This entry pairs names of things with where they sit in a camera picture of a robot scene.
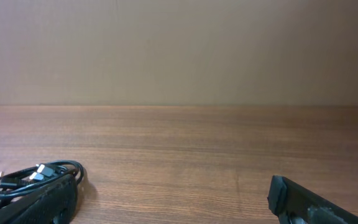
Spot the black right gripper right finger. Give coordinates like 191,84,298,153
267,175,358,224

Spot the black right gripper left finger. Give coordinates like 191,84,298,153
0,174,78,224

